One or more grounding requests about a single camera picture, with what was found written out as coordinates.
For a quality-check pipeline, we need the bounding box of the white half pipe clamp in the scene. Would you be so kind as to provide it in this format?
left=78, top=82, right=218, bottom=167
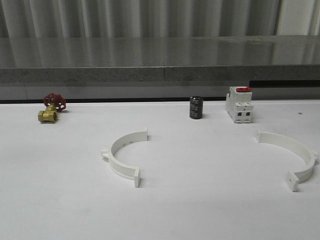
left=256, top=129, right=319, bottom=192
left=101, top=128, right=148, bottom=188

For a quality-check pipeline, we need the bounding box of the black cylindrical capacitor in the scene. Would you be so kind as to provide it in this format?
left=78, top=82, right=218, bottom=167
left=189, top=96, right=203, bottom=120

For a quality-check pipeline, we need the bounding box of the grey stone ledge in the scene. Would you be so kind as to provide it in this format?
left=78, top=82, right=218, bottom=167
left=0, top=35, right=320, bottom=102

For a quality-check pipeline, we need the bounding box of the brass valve red handwheel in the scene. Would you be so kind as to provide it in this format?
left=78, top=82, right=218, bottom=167
left=37, top=93, right=66, bottom=123

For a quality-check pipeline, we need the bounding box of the white circuit breaker red switch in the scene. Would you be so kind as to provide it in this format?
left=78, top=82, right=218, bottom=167
left=226, top=86, right=254, bottom=124

